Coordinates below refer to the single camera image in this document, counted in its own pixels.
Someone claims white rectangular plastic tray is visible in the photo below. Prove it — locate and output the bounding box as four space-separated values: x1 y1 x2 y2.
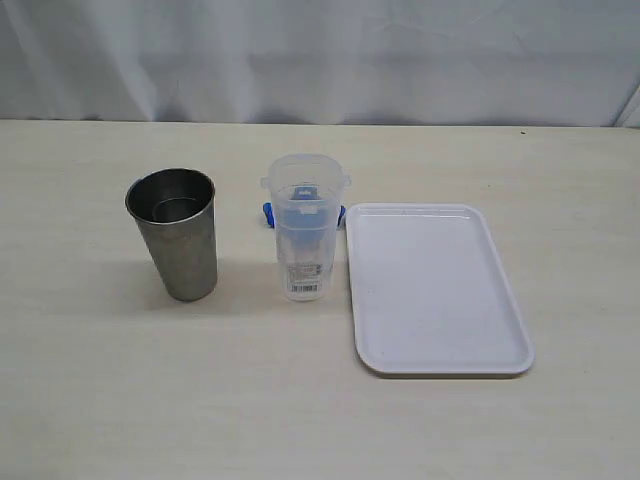
346 203 535 377

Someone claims clear tall plastic container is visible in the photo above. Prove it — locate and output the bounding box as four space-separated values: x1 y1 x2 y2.
261 154 351 302

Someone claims blue plastic container lid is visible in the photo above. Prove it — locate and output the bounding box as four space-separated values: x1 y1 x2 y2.
262 184 333 248

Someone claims stainless steel tumbler cup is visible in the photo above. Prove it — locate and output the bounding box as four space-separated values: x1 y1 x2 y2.
125 168 218 302

